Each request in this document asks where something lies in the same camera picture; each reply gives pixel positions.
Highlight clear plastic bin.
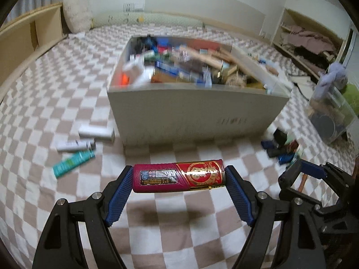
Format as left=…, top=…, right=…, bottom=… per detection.
left=309, top=85, right=355, bottom=145

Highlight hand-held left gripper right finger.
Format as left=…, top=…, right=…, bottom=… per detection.
left=225, top=165, right=327, bottom=269

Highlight white bag with black trim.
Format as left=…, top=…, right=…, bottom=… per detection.
left=289, top=74, right=316, bottom=101

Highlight black cube box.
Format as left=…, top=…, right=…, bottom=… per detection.
left=273, top=130, right=287, bottom=146

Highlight purple plush toy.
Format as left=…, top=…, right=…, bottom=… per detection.
left=317, top=62, right=350, bottom=100

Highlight fluffy white pillow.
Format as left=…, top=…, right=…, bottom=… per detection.
left=62, top=0, right=93, bottom=33

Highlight cluster of assorted lighters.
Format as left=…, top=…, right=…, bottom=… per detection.
left=261, top=139, right=305, bottom=166

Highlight dark clothes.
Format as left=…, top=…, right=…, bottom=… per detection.
left=292, top=46, right=337, bottom=70

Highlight white lighter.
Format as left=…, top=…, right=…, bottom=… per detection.
left=56, top=139, right=96, bottom=152

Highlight maroon gold lighter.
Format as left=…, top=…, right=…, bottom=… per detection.
left=132, top=159, right=225, bottom=194

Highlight large white cardboard box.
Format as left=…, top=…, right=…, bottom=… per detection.
left=107, top=35, right=291, bottom=148

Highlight pink clothes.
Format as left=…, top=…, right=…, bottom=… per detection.
left=280, top=25, right=344, bottom=55

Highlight long pale green pillow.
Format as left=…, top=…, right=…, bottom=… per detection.
left=91, top=11, right=204, bottom=30

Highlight wooden bedside shelf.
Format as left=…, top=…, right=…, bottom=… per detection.
left=0, top=3, right=69, bottom=96

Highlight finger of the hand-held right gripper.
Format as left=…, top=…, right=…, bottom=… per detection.
left=278, top=163, right=321, bottom=211
left=301, top=159, right=328, bottom=179

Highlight shallow white cardboard tray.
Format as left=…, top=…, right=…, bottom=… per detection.
left=231, top=44, right=293, bottom=97

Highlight heap of mixed trinkets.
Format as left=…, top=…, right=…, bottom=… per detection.
left=247, top=49, right=292, bottom=93

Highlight pile of assorted small goods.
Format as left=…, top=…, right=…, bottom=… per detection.
left=120, top=35, right=267, bottom=89

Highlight checkered bed sheet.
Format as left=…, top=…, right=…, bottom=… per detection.
left=0, top=24, right=341, bottom=269

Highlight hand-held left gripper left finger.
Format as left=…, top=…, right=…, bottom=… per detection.
left=34, top=165, right=134, bottom=269

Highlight small white carton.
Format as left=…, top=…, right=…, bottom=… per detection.
left=78, top=125, right=115, bottom=143

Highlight teal lighter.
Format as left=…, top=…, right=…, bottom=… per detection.
left=53, top=151, right=94, bottom=178

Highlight open wooden closet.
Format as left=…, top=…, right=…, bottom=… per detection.
left=271, top=7, right=351, bottom=85

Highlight white door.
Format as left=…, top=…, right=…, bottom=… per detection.
left=341, top=25, right=359, bottom=70

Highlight green plush toy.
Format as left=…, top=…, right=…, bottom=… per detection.
left=341, top=82, right=359, bottom=110

